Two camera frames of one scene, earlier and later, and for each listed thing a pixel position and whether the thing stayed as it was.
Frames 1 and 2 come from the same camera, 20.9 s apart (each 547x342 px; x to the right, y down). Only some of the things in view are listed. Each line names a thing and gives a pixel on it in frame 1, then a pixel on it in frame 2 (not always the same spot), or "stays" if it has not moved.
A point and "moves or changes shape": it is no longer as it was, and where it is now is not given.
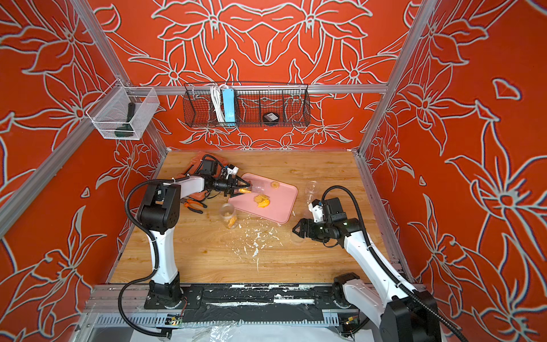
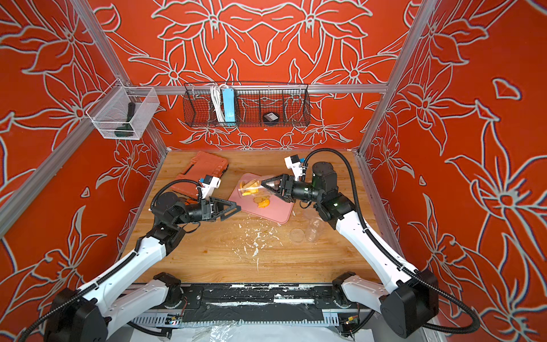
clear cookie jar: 256,187 moves or changes shape
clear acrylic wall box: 122,112 stays
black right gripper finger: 300,231 to 277,194
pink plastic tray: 272,199 stays
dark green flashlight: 126,130 stays
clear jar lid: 295,238 stays
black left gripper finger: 239,182 to 228,203
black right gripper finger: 300,224 to 277,178
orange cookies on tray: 262,200 stays
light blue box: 228,100 stays
